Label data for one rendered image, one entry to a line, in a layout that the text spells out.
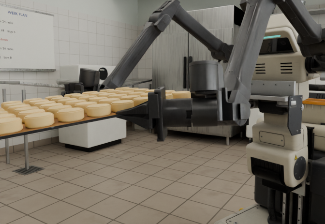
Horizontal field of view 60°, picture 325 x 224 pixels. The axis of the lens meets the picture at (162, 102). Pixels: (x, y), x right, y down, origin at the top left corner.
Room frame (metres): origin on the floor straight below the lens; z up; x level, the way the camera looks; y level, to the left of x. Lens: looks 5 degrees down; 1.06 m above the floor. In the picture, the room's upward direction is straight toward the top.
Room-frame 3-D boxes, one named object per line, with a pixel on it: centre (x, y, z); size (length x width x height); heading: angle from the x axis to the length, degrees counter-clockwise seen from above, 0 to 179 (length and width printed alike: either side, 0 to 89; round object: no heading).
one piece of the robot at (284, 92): (1.22, -0.46, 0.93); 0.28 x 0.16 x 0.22; 37
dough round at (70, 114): (0.55, 0.18, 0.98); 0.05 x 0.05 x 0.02
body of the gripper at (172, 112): (0.56, -0.02, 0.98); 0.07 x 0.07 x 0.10; 82
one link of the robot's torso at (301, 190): (1.25, -0.60, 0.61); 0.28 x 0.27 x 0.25; 37
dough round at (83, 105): (0.63, 0.17, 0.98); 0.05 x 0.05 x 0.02
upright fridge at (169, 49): (4.79, -0.63, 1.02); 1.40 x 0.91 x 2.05; 57
